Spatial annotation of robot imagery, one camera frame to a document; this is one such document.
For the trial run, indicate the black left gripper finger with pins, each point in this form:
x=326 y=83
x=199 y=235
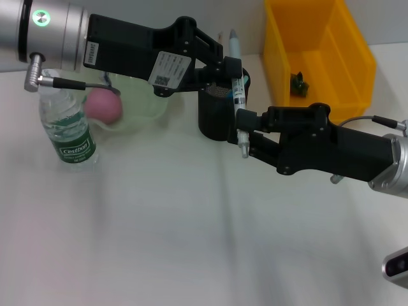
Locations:
x=232 y=67

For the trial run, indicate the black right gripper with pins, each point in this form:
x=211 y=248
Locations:
x=334 y=146

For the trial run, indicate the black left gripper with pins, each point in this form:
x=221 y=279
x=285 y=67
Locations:
x=127 y=48

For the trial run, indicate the silver pen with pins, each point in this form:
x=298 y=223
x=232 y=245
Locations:
x=237 y=92

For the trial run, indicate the transparent plastic ruler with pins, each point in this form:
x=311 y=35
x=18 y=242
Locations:
x=220 y=36

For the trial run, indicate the pink peach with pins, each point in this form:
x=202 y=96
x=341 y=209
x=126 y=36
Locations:
x=103 y=106

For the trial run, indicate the clear water bottle green label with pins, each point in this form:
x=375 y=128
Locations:
x=70 y=134

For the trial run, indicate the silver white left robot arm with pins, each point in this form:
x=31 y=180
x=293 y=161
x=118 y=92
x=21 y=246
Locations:
x=48 y=35

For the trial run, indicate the black mesh pen holder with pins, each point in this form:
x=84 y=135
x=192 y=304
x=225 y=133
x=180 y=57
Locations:
x=213 y=121

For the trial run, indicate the green translucent fruit plate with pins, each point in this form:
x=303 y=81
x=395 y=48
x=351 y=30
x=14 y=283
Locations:
x=140 y=102

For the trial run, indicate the yellow plastic bin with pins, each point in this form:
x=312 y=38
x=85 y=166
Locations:
x=334 y=79

